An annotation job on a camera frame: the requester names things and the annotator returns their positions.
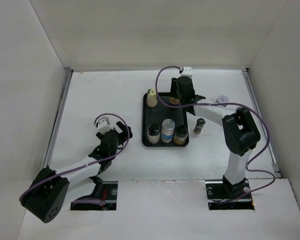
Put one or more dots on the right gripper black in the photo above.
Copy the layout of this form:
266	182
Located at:
173	93

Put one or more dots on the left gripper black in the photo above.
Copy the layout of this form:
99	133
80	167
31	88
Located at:
122	136

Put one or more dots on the pink cap spice bottle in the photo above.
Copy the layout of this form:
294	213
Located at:
174	101

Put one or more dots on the white powder bottle black cap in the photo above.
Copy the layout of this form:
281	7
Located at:
153	133

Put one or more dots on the yellow cap spice bottle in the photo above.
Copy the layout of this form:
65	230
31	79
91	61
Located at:
151	98

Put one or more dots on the small black pepper bottle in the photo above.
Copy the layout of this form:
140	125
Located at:
200	123

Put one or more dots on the tall blue label spice jar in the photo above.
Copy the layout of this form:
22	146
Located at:
167	130

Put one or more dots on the brown spice bottle black cap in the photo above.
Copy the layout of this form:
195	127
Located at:
180	135

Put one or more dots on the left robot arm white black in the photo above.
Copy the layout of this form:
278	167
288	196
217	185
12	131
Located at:
46	195

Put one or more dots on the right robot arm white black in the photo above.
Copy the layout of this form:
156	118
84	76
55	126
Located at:
239	128

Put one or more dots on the black rectangular tray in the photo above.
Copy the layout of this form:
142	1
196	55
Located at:
157	115

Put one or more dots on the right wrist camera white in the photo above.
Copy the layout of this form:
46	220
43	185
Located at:
186	71

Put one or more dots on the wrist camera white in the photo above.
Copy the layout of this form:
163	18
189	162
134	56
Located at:
103	125
186	71

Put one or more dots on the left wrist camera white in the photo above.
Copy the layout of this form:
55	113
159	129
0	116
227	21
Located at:
103	125

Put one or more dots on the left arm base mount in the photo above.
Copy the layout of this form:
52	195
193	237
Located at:
102	198

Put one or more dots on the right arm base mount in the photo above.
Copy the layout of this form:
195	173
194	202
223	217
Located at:
219	199

